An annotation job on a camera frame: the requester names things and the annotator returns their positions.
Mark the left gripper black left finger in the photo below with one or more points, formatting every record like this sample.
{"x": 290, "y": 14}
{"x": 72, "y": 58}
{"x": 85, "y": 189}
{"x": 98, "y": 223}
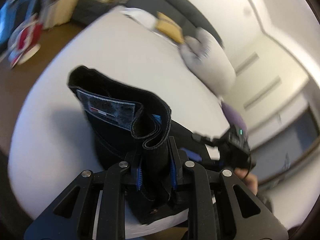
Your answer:
{"x": 91, "y": 207}

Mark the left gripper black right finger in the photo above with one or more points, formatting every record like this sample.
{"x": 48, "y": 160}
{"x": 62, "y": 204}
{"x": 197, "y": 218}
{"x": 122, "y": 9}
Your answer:
{"x": 220, "y": 204}

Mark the black denim pants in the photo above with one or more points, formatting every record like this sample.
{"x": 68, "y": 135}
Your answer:
{"x": 133, "y": 125}

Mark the right hand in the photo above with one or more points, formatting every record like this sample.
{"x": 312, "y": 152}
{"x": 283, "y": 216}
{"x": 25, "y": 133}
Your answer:
{"x": 249, "y": 179}

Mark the purple cushion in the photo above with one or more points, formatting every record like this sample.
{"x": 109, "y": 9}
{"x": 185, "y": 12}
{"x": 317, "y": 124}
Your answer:
{"x": 234, "y": 117}

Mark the white bed mattress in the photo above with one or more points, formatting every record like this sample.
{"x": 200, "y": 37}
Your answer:
{"x": 52, "y": 141}

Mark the rolled white duvet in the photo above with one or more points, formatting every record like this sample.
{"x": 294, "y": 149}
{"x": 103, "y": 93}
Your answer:
{"x": 207, "y": 60}

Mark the white wardrobe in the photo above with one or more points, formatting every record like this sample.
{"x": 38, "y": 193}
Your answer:
{"x": 277, "y": 72}

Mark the yellow cushion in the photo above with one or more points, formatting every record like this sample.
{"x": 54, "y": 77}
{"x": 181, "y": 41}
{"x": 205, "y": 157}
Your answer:
{"x": 170, "y": 28}

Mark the white pillow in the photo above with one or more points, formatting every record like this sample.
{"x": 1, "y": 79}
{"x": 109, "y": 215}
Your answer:
{"x": 142, "y": 17}

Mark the dark grey headboard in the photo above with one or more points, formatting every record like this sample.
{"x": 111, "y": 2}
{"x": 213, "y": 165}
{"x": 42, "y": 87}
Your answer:
{"x": 182, "y": 12}

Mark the cream curtain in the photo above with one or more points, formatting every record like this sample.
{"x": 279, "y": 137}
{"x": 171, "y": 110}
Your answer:
{"x": 57, "y": 7}

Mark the red bag with white rope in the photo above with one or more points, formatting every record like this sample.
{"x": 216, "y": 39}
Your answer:
{"x": 24, "y": 41}

